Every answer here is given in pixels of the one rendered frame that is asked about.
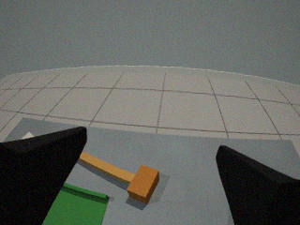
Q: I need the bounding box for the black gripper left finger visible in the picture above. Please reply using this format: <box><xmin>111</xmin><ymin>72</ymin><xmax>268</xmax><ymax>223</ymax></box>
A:
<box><xmin>0</xmin><ymin>127</ymin><xmax>87</xmax><ymax>225</ymax></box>

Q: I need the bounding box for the green flat mat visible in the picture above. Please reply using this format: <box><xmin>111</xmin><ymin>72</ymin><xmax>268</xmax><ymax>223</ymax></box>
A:
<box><xmin>41</xmin><ymin>187</ymin><xmax>108</xmax><ymax>225</ymax></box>

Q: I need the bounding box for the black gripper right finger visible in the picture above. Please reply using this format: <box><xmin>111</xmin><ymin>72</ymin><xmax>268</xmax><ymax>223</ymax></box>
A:
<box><xmin>215</xmin><ymin>145</ymin><xmax>300</xmax><ymax>225</ymax></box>

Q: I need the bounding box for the grey rectangular block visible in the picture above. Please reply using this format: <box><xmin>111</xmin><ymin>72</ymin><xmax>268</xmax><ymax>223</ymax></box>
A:
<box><xmin>20</xmin><ymin>132</ymin><xmax>34</xmax><ymax>140</ymax></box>

